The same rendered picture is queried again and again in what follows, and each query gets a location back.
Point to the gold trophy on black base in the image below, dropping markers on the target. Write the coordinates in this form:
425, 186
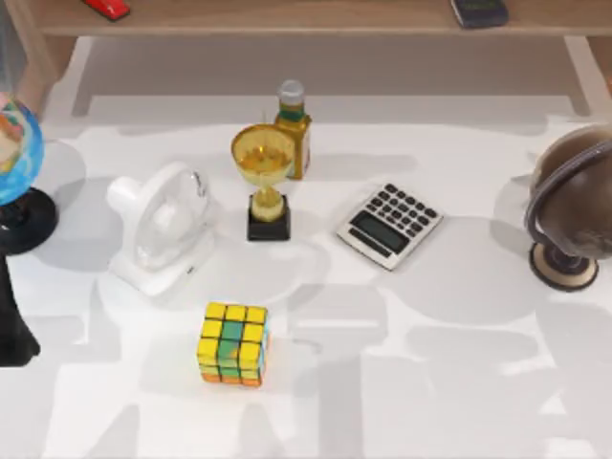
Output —
264, 162

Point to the silver calculator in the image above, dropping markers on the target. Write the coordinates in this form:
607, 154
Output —
389, 225

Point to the yellow bottle with grey cap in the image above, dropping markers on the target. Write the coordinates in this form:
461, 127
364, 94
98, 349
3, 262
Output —
295, 129

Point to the yellow and green puzzle cube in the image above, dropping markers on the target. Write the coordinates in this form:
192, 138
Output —
234, 344

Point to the white desk fan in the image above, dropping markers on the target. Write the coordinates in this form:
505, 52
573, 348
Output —
160, 229

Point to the wooden shelf unit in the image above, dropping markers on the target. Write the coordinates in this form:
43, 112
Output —
287, 21

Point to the brown globe on stand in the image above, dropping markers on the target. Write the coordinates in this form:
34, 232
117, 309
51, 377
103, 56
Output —
571, 191

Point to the dark blue calculator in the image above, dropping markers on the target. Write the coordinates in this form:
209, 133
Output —
479, 10

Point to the red toy car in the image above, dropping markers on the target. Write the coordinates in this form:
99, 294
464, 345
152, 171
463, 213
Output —
111, 6

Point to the blue globe on black stand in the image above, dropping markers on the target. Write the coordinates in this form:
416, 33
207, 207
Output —
16, 143

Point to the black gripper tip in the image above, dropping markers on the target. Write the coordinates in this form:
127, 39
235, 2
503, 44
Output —
12, 325

